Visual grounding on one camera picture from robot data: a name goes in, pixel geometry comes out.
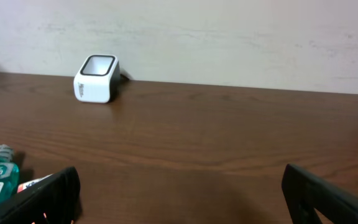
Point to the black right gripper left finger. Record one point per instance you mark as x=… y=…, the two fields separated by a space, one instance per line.
x=51 y=200

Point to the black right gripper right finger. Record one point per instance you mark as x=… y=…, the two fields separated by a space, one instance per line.
x=306 y=194

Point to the orange Kleenex tissue pack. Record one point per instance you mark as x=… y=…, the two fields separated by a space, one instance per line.
x=30 y=183

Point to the white barcode scanner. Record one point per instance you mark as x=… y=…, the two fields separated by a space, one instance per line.
x=98 y=79

